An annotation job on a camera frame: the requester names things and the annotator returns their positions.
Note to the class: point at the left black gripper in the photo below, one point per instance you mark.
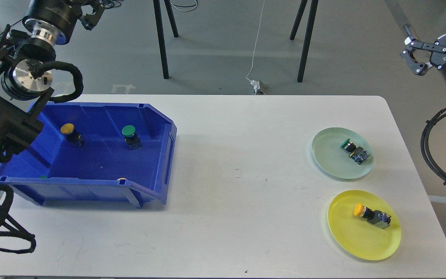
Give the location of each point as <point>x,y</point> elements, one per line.
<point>63,15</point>

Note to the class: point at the yellow plate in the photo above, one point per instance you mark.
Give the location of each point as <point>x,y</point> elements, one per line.
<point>358,236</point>

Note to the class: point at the green push button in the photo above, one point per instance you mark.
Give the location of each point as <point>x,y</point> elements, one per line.
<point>357,153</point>
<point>131,138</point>

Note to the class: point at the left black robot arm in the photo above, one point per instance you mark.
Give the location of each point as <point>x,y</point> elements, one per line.
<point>30,75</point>

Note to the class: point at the light green plate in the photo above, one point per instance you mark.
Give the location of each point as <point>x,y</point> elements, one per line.
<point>333,160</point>

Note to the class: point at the blue plastic storage bin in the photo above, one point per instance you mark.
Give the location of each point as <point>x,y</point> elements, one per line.
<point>104,168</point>

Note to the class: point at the white plug adapter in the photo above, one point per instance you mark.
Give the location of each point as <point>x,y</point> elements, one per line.
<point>259,87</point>

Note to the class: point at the black tripod leg left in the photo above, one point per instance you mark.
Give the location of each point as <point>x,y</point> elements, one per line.
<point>160,32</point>

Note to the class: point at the yellow push button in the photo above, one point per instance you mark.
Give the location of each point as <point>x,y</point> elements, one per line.
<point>372,216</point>
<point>72,135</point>

